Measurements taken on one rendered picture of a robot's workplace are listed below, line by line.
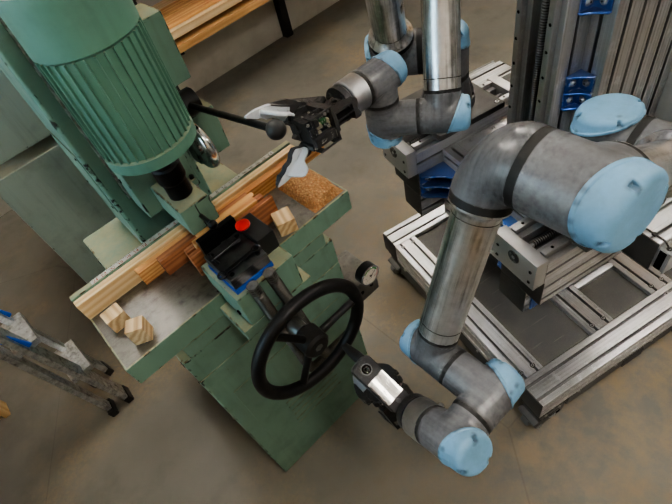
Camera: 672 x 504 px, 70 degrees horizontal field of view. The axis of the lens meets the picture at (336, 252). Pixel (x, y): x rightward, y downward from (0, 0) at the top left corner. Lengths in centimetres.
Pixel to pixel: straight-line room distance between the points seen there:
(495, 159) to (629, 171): 15
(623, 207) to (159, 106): 70
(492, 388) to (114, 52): 79
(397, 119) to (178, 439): 142
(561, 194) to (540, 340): 109
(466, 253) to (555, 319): 100
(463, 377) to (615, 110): 57
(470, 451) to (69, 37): 83
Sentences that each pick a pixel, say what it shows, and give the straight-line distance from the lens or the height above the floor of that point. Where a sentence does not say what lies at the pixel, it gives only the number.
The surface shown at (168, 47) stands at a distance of 116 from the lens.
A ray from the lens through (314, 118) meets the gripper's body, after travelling 89.
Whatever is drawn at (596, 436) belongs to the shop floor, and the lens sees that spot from 181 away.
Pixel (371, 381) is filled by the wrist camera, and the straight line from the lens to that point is 93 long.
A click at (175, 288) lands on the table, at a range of 109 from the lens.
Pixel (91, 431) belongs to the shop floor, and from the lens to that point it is 220.
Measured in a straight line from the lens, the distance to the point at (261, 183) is 116.
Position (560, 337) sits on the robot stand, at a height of 21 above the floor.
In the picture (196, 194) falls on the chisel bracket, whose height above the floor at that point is 103.
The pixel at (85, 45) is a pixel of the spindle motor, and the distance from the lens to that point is 82.
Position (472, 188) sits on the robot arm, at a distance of 69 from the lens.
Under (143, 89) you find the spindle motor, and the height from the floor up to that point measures 130.
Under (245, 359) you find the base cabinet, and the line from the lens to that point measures 121.
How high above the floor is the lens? 166
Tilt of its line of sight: 49 degrees down
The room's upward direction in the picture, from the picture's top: 17 degrees counter-clockwise
